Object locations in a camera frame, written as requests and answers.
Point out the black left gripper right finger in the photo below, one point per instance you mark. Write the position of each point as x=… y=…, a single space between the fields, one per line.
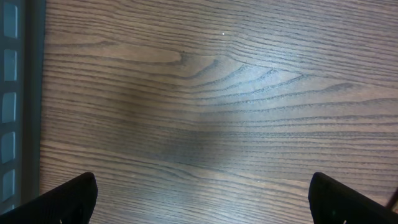
x=332 y=202

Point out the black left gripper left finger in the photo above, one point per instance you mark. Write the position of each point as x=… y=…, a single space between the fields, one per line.
x=70 y=203

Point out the grey plastic mesh basket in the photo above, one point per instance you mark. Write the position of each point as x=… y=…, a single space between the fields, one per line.
x=22 y=56

